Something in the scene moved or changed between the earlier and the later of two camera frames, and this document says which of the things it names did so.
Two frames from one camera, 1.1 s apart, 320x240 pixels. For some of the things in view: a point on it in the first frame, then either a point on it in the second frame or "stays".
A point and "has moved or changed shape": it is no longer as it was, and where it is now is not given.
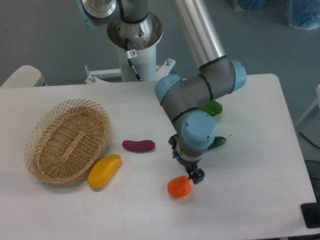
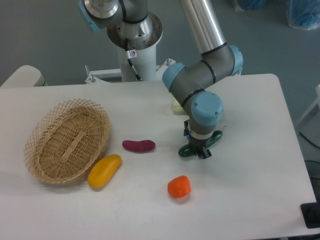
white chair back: (25, 76) stays
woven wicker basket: (60, 147) stays
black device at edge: (311, 213) stays
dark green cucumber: (218, 141) has moved or changed shape
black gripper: (190, 166) → (197, 145)
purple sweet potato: (138, 146) stays
